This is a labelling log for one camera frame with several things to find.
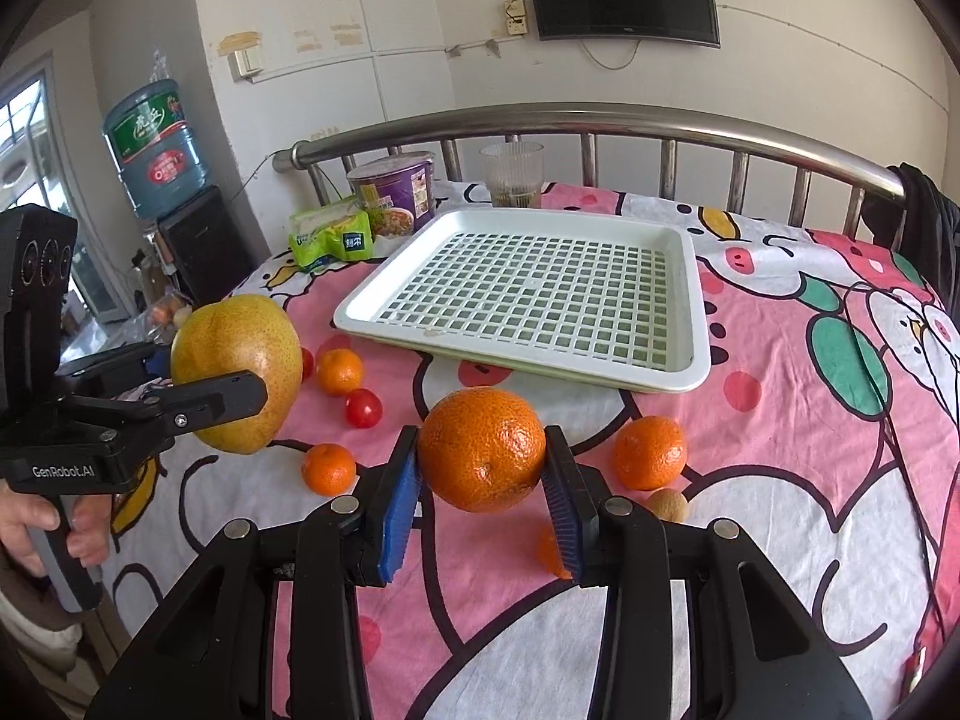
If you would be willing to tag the green snack packet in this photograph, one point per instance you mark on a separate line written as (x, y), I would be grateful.
(340, 232)

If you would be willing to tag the black jacket on rail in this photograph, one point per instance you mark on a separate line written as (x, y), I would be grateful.
(923, 229)

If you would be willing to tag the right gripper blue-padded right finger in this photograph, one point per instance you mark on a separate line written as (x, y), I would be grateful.
(574, 495)

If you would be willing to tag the small tangerine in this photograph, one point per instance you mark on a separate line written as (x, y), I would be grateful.
(328, 470)
(339, 372)

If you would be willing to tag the wall power socket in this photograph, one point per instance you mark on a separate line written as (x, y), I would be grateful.
(516, 18)

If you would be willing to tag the wall light switch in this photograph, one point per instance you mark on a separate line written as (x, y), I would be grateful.
(245, 64)

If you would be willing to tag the red cherry tomato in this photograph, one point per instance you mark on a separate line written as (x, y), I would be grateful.
(363, 409)
(307, 364)

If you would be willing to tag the purple instant noodle cup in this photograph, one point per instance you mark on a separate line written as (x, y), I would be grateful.
(396, 192)

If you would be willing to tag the bag of fruit on floor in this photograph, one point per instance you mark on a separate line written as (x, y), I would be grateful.
(161, 321)

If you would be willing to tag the clear ribbed plastic cup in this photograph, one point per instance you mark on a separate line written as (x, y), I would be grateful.
(514, 173)

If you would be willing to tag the brown longan fruit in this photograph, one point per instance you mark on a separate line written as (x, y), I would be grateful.
(669, 505)

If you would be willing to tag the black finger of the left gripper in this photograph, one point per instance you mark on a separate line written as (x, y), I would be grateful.
(189, 407)

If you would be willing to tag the steel bed headboard rail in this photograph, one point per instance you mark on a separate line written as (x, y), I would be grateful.
(669, 126)

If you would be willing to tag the large orange tangerine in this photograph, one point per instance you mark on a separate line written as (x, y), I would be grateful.
(481, 450)

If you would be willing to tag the orange tangerine under gripper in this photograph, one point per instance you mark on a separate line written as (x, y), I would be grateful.
(549, 554)

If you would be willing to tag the white perforated plastic tray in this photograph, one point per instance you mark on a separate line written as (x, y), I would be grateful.
(596, 298)

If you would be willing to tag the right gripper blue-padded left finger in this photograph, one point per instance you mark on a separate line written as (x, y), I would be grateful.
(389, 494)

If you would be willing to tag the pink cartoon bed sheet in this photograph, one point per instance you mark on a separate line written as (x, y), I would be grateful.
(828, 428)

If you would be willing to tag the blue water dispenser bottle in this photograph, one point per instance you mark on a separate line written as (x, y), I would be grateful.
(154, 150)

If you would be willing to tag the black water dispenser cabinet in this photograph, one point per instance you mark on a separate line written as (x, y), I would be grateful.
(207, 248)

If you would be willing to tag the large yellow pear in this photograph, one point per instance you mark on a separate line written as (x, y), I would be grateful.
(251, 333)

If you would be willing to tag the medium orange tangerine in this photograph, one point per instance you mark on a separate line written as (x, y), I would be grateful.
(649, 453)

